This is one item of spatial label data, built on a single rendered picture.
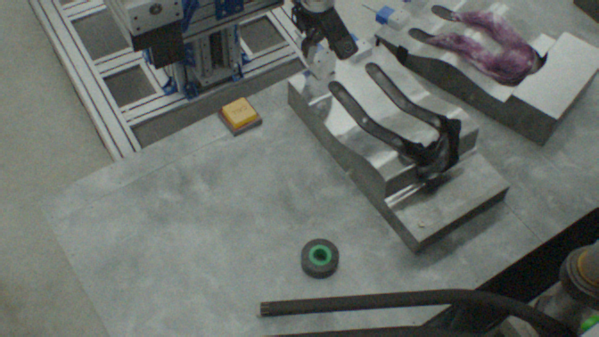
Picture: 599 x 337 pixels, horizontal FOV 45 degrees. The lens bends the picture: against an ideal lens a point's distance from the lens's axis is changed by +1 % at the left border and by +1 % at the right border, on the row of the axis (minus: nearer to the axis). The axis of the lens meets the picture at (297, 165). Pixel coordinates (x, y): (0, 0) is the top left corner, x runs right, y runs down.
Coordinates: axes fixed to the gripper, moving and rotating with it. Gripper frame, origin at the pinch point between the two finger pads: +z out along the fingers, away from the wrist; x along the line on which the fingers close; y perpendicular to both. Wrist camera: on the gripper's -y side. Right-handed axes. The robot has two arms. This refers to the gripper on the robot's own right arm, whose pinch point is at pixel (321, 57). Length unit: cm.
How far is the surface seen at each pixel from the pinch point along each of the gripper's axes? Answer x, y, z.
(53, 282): 90, 21, 87
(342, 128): 5.6, -16.8, 3.0
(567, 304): -4, -75, -9
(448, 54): -28.6, -13.4, 7.0
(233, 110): 22.6, 3.7, 8.3
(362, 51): -10.4, -2.2, 3.9
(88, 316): 85, 4, 85
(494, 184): -14.6, -46.2, 4.0
